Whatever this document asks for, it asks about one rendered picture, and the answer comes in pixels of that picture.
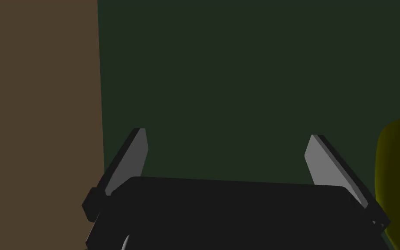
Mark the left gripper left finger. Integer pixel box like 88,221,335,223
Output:
97,127,149,197

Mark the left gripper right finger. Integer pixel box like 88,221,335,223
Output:
304,134,377,210

